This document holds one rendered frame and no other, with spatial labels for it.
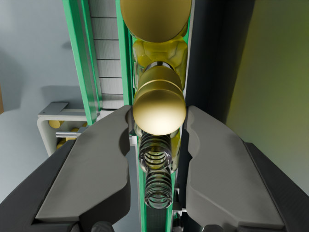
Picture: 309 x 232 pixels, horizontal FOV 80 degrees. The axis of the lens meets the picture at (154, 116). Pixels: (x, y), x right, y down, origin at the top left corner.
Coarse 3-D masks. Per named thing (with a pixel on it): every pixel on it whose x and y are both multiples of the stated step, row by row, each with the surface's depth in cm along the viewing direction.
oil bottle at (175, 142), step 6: (138, 138) 25; (174, 138) 24; (180, 138) 25; (138, 144) 24; (174, 144) 23; (180, 144) 24; (138, 150) 24; (174, 150) 23; (174, 156) 23; (174, 162) 23; (144, 168) 24; (174, 168) 24
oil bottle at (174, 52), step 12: (132, 48) 18; (144, 48) 17; (156, 48) 17; (168, 48) 17; (180, 48) 17; (132, 60) 18; (144, 60) 17; (156, 60) 17; (168, 60) 17; (180, 60) 17; (180, 72) 18
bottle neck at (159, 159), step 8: (144, 136) 17; (152, 136) 17; (160, 136) 17; (168, 136) 18; (144, 144) 16; (152, 144) 16; (160, 144) 16; (168, 144) 17; (144, 152) 16; (152, 152) 18; (160, 152) 18; (168, 152) 16; (144, 160) 16; (152, 160) 17; (160, 160) 17; (168, 160) 16; (152, 168) 17; (160, 168) 17
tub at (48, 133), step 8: (40, 120) 51; (48, 120) 55; (64, 120) 51; (72, 120) 50; (80, 120) 50; (40, 128) 52; (48, 128) 55; (56, 128) 58; (64, 128) 61; (72, 128) 61; (48, 136) 55; (48, 144) 55; (56, 144) 59; (48, 152) 57
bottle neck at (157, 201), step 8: (168, 168) 22; (152, 176) 20; (160, 176) 20; (168, 176) 21; (152, 184) 19; (160, 184) 19; (168, 184) 20; (152, 192) 19; (160, 192) 18; (168, 192) 19; (144, 200) 19; (152, 200) 20; (160, 200) 20; (168, 200) 19; (152, 208) 20; (160, 208) 20
